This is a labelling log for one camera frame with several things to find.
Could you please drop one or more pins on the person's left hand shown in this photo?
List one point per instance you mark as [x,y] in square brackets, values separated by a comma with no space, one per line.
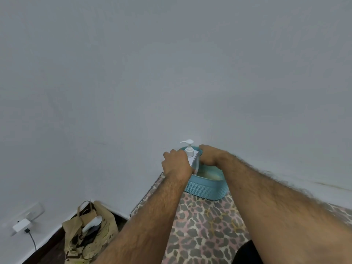
[176,166]

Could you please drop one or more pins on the person's right hand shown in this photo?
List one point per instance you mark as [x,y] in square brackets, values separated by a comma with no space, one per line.
[210,157]

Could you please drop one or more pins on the clear pump dispenser bottle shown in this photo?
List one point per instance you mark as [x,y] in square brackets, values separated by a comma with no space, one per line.
[193,156]

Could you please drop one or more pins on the person's right forearm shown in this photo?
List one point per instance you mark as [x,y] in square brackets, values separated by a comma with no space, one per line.
[280,211]

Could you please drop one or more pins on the person's left forearm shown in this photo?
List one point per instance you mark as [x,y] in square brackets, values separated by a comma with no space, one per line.
[148,219]

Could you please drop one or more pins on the light blue woven basket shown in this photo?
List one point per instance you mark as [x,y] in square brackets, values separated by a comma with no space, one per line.
[206,186]

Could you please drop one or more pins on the leopard print table cover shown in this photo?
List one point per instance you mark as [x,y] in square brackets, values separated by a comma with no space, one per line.
[209,228]

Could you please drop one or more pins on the white handheld device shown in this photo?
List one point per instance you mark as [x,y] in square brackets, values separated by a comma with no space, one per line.
[92,224]

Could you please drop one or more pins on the person's black clothing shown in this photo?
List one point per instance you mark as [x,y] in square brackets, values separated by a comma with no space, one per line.
[249,252]

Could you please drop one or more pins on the beige paper bag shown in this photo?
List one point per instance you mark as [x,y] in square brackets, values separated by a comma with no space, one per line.
[88,233]

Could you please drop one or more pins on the white power adapter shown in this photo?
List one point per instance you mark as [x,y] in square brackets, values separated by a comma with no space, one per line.
[20,225]

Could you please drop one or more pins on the white wall socket panel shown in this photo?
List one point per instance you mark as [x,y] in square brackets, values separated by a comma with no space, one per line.
[26,214]

